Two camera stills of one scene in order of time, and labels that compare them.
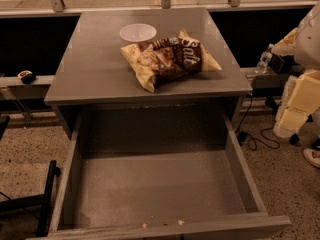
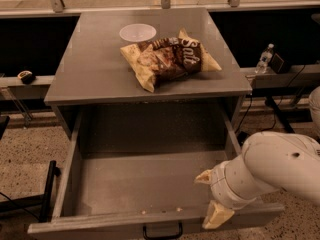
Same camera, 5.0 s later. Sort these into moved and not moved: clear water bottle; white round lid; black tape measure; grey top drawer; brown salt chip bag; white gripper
Moved: white gripper; grey top drawer
Not moved: black tape measure; brown salt chip bag; white round lid; clear water bottle
